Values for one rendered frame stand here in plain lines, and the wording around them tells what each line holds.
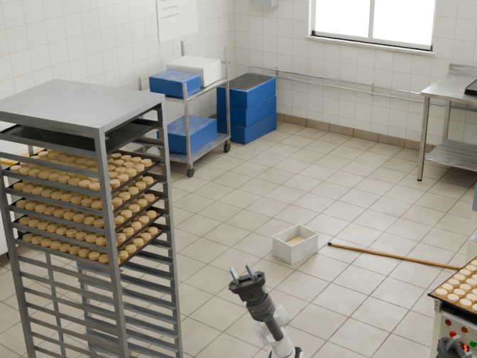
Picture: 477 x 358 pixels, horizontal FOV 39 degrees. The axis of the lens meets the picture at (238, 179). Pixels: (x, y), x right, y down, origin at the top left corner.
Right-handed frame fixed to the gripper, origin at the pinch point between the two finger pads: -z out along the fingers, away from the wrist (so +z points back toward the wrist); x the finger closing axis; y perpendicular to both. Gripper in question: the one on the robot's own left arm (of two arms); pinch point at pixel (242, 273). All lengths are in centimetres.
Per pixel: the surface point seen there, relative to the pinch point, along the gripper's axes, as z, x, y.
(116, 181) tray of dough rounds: -9, -60, -78
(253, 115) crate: 169, -89, -491
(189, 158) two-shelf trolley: 143, -141, -391
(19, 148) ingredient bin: 35, -224, -289
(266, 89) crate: 157, -69, -516
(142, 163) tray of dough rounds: -3, -55, -99
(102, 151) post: -30, -52, -65
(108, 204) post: -8, -61, -62
